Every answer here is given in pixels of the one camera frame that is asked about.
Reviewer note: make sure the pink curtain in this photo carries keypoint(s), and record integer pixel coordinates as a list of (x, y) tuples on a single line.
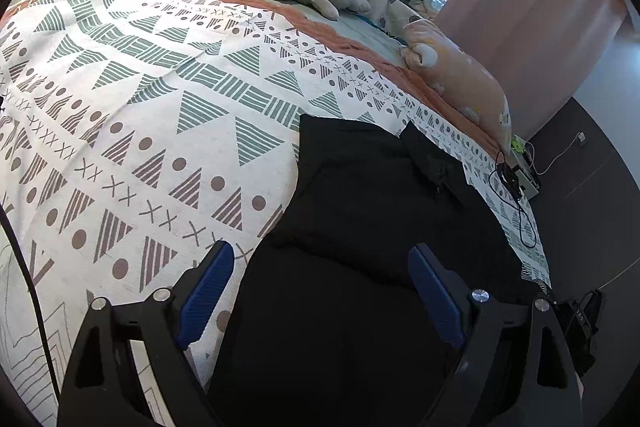
[(525, 7)]

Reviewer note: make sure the green item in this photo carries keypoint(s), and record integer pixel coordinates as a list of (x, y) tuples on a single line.
[(518, 144)]

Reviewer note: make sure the small black device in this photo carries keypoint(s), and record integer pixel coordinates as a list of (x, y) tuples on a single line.
[(512, 182)]

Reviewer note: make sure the white geometric patterned blanket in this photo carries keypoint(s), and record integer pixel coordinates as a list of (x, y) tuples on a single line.
[(150, 107)]

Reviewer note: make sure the orange plush pillow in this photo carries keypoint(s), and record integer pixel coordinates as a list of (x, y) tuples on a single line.
[(465, 82)]

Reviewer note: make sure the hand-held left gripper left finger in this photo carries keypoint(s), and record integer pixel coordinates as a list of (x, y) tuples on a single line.
[(205, 292)]

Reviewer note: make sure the white box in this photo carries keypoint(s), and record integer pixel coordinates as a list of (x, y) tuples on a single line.
[(529, 179)]

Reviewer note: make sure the black garment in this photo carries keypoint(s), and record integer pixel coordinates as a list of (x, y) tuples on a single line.
[(350, 207)]

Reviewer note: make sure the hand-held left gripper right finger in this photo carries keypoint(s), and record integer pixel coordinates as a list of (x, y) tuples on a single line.
[(435, 292)]

